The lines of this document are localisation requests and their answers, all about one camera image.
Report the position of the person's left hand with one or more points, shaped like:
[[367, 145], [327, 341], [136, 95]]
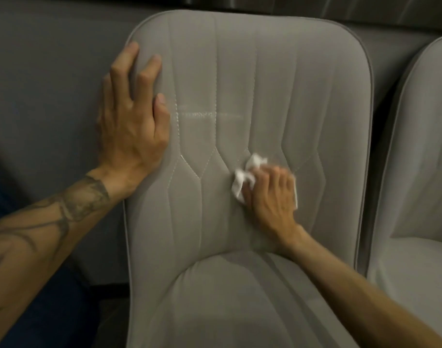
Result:
[[130, 134]]

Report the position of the person's right hand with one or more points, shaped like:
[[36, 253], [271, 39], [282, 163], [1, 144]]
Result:
[[275, 202]]

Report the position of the white cleaning cloth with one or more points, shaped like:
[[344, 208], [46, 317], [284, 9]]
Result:
[[240, 181]]

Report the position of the grey padded chair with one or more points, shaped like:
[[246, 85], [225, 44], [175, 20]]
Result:
[[242, 86], [416, 159]]

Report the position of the person's right forearm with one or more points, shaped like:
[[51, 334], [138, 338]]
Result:
[[362, 297]]

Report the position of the person's left forearm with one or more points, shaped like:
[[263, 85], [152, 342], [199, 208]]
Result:
[[36, 250]]

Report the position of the dark blue ribbed fabric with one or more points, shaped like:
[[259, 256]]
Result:
[[61, 315]]

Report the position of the black metal wall strip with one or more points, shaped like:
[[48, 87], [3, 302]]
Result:
[[315, 7]]

